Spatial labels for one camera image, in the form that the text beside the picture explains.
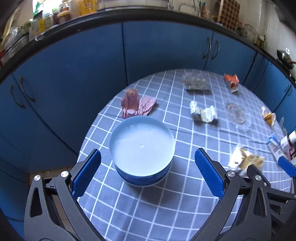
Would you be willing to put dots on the yellow orange snack wrapper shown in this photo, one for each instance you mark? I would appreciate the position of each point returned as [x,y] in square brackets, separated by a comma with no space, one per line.
[268,117]

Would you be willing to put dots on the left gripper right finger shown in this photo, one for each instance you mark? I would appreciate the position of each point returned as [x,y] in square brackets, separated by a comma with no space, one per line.
[253,221]

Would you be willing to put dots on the blue kitchen cabinets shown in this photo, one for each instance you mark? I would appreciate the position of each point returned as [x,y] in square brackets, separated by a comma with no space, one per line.
[50,101]

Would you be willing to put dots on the pink wrapper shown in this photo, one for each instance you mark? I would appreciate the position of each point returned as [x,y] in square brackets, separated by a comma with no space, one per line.
[133,105]

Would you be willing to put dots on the clear plastic lid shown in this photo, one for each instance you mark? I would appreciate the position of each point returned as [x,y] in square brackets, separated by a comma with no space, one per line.
[237,114]

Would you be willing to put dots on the steel wok with lid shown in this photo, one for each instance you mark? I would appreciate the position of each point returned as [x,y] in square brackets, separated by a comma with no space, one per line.
[284,57]

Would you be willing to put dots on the black countertop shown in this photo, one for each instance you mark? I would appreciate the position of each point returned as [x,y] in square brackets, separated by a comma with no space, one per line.
[119,15]

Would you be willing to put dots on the beige wrapper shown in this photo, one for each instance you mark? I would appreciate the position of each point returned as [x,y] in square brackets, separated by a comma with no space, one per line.
[241,159]

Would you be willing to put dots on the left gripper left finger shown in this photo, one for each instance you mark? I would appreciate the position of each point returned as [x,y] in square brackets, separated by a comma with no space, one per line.
[42,220]

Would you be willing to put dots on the white blue paper carton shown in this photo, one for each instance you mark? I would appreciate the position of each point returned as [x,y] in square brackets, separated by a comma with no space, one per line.
[282,147]

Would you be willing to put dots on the silver foil blister pack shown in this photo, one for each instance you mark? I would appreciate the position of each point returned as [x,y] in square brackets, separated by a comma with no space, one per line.
[194,81]

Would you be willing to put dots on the checkered wooden cutting board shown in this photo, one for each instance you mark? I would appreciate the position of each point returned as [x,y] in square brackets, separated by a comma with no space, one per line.
[228,13]

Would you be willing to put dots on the blue white round bowl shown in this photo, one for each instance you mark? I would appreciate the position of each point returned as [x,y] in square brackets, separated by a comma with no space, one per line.
[142,149]

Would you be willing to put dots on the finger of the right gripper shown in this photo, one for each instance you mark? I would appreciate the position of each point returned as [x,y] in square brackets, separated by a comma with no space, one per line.
[287,166]

